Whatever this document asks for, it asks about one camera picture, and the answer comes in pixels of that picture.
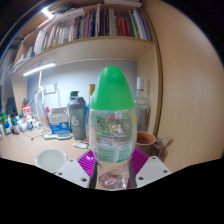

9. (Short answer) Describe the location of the blue and white carton box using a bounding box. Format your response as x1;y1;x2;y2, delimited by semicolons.
47;106;71;135

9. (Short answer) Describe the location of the pink packet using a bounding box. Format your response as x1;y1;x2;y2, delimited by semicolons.
43;106;51;126

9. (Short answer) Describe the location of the grey shaker bottle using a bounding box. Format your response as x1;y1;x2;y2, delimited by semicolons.
66;95;87;141

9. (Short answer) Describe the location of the wooden shelf unit with books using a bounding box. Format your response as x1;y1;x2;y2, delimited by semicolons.
9;0;165;141

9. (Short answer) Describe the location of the clear bottle with green cap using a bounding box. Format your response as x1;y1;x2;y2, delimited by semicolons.
87;66;138;191

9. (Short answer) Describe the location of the red and white small box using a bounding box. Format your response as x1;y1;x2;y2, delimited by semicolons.
21;103;33;118

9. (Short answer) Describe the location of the white wall socket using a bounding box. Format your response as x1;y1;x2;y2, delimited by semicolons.
44;83;57;95

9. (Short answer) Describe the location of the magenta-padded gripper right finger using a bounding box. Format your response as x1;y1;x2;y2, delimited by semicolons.
128;148;172;190

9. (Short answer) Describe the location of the tall clear glass bottle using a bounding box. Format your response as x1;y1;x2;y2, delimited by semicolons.
134;77;152;133

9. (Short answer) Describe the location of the light blue hairbrush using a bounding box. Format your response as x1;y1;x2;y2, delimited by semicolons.
42;131;73;141

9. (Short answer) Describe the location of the white mug with green handle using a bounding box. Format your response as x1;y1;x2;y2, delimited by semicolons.
34;147;69;175

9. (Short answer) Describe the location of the clear bottle with yellow cap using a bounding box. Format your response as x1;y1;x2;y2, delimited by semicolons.
85;83;97;134

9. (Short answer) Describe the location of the brown ceramic cup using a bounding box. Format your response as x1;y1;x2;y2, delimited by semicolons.
135;130;165;158

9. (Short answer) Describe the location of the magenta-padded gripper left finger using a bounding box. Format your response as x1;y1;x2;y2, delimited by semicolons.
55;149;98;190

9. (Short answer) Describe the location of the white and green tube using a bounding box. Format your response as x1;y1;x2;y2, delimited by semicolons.
72;142;91;150

